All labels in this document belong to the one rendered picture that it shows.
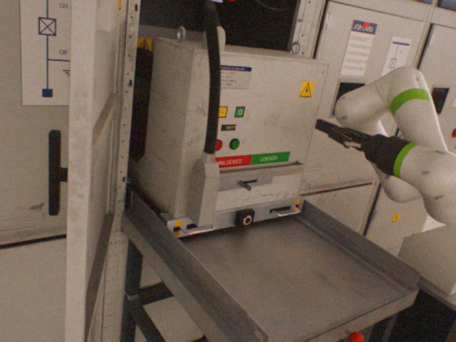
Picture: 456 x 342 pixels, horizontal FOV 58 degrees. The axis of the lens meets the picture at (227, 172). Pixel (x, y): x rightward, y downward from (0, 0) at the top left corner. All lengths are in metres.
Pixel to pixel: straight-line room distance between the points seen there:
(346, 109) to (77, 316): 0.99
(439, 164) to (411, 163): 0.06
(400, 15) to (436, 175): 1.10
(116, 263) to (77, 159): 0.88
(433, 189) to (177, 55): 0.70
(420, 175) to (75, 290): 0.74
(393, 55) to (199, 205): 1.20
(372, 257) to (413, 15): 1.12
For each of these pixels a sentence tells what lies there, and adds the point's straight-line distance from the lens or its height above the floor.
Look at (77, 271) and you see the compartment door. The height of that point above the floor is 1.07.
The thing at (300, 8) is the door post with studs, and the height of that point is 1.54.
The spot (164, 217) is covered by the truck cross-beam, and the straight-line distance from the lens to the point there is 1.19.
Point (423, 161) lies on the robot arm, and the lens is 1.02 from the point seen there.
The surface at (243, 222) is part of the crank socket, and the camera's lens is 1.31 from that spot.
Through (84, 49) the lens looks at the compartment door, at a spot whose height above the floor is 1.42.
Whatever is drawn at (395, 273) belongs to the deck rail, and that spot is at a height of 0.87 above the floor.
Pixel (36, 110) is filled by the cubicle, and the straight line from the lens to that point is 1.16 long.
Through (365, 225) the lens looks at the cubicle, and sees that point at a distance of 2.38.
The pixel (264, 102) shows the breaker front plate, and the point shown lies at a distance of 1.22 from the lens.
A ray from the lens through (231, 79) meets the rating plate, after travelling 1.13.
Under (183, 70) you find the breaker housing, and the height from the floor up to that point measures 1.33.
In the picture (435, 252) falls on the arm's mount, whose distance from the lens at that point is 1.57.
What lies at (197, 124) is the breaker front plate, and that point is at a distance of 1.11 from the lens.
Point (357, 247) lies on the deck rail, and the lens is 1.39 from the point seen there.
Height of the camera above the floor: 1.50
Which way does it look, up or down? 21 degrees down
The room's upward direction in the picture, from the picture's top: 10 degrees clockwise
